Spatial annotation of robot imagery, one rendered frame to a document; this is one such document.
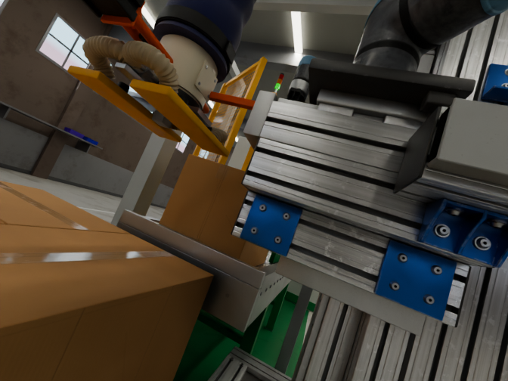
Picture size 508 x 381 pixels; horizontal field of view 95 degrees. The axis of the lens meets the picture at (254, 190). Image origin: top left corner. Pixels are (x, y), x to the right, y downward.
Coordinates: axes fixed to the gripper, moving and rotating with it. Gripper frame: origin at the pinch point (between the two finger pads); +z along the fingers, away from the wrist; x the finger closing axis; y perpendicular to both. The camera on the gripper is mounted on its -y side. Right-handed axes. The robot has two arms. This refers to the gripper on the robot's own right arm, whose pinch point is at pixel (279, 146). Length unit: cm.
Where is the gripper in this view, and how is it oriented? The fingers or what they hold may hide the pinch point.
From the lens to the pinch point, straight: 89.0
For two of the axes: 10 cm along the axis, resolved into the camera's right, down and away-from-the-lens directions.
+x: 9.1, 3.1, -2.9
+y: -2.3, -2.2, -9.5
